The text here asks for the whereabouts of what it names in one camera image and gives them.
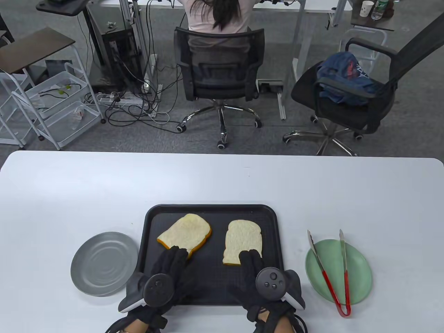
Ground person's right hand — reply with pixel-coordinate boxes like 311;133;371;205
227;250;302;323

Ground person's left hand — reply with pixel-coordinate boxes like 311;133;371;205
127;246;196;325

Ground toast slice yellow crust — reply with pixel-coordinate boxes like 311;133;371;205
222;220;263;267
157;214;212;259

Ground black food tray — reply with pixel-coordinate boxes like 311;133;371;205
134;204;287;306

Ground grey metal plate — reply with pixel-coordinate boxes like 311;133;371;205
70;232;139;297

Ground red handled kitchen tongs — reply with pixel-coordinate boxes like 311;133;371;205
307;229;351;318

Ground person's right forearm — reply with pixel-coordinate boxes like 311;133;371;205
258;310;292;333

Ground person's left forearm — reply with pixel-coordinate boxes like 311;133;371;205
120;319;150;333

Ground grey right hand controller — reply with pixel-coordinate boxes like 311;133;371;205
256;267;306;311

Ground grey hand controller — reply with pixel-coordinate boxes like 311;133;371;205
118;272;175;313
256;267;306;311

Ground grey left hand controller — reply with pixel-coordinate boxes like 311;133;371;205
118;272;175;313

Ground green plate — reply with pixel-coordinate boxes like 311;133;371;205
305;239;373;306

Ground white power strip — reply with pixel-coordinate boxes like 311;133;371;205
97;93;146;104

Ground crumpled plastic bottle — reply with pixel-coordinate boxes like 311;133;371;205
71;107;85;130

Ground black armrest office chair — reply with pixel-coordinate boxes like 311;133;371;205
283;12;444;156

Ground black mesh office chair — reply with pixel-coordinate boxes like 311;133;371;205
173;27;266;150

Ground white rolling cart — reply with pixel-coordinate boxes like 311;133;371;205
0;45;106;150

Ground blue bag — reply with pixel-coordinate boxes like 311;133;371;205
316;52;380;106

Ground black computer tower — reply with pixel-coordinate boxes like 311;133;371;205
99;26;144;87

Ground black flat panel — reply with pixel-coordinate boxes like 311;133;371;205
45;60;74;79

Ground brown side table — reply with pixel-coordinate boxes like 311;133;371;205
0;27;76;75

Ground white office desk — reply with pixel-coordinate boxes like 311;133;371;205
88;0;352;120

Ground dark side table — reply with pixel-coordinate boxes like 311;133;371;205
350;0;396;32

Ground black stand top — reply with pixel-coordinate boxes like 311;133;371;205
36;0;91;17

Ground clear plastic water bottle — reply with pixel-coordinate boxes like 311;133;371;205
371;0;388;20

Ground tangle of black cables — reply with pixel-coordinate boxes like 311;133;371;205
82;52;184;134

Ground green tipped cable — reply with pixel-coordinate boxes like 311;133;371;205
38;83;82;99

